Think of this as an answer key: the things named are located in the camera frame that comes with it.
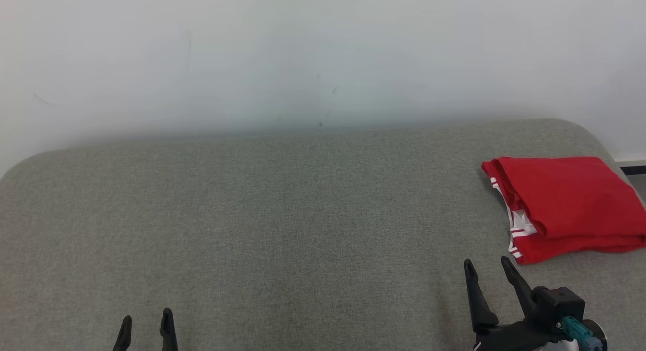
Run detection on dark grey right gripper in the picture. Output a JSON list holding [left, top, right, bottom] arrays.
[[463, 256, 572, 351]]

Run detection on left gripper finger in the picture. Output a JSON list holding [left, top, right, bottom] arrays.
[[160, 307, 179, 351], [112, 315, 133, 351]]

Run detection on red basketball jersey white sleeves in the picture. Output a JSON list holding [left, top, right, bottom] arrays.
[[481, 156, 646, 242]]

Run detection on black wall baseboard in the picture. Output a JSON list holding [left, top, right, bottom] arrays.
[[613, 157, 646, 177]]

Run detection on teal right camera connector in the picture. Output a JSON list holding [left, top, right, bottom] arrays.
[[557, 315, 604, 351]]

